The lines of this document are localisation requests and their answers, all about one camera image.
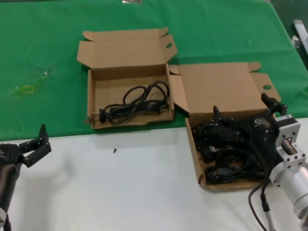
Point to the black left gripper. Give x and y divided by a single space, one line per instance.
8 168

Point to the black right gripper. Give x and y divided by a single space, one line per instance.
261 134

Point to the open brown cardboard box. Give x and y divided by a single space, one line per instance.
125 48
216 84

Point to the small black screw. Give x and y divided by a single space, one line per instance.
115 150

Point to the white bar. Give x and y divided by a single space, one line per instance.
302 31

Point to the green table cloth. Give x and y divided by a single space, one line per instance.
48 36

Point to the small silver metal piece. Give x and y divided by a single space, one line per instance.
131 1

